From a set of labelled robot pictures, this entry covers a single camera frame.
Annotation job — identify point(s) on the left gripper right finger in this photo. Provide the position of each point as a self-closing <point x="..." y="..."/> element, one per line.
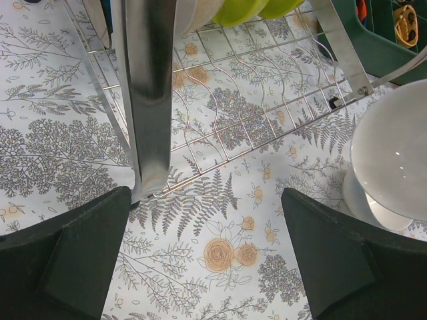
<point x="351" y="269"/>

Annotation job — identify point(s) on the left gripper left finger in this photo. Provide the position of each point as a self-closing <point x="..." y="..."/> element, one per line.
<point x="62" y="268"/>

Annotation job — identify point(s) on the white ribbed bowl front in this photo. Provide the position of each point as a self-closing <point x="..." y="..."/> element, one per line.
<point x="385" y="184"/>

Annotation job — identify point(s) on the teal blue bowl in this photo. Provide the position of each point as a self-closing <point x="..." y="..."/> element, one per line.
<point x="106" y="6"/>

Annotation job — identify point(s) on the lime green bowl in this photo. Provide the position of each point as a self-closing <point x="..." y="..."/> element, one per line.
<point x="235" y="12"/>
<point x="275" y="9"/>

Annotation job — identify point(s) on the steel two-tier dish rack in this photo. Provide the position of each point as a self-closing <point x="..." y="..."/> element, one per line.
<point x="143" y="44"/>

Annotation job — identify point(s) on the floral table mat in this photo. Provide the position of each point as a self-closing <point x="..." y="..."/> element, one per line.
<point x="217" y="248"/>

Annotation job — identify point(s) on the green divided organizer tray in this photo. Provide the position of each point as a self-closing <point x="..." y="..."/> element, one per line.
<point x="370" y="47"/>

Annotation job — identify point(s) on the yellow patterned rolled tie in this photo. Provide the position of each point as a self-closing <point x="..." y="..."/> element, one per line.
<point x="406" y="26"/>

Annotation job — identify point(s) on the orange navy rolled tie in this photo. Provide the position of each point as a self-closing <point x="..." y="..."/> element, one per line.
<point x="361" y="10"/>

